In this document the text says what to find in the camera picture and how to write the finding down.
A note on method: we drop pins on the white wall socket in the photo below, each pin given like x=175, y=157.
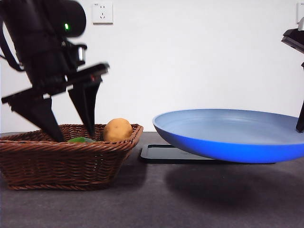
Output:
x=102, y=13

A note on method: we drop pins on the blue round plate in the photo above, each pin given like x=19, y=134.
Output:
x=225, y=133

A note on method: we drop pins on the yellow-brown potato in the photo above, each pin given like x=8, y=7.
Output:
x=117, y=130

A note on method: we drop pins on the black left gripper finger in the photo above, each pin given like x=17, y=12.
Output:
x=40, y=114
x=86, y=104

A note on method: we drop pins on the black cutting board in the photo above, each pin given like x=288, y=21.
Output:
x=154, y=154

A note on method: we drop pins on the brown woven wicker basket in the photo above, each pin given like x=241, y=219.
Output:
x=59, y=164

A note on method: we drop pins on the green chili pepper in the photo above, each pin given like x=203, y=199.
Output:
x=80, y=140

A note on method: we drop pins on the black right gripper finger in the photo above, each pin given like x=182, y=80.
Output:
x=301, y=121

